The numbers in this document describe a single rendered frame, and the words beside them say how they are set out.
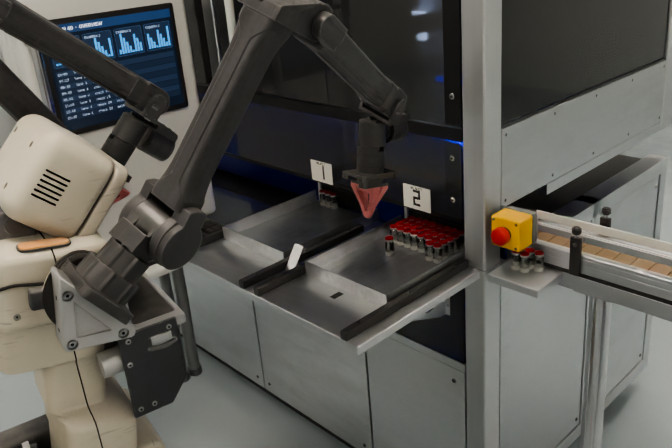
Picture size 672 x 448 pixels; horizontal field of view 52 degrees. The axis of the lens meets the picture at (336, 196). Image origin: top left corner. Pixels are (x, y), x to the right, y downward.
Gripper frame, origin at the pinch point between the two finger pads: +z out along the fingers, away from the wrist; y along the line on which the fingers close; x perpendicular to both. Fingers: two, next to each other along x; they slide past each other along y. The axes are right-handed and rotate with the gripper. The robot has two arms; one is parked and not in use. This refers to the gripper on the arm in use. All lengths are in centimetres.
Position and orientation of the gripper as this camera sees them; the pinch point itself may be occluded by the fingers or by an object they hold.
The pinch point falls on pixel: (367, 213)
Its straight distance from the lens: 143.5
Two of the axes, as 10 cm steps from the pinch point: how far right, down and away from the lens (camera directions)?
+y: 7.1, -1.4, 6.9
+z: -0.5, 9.7, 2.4
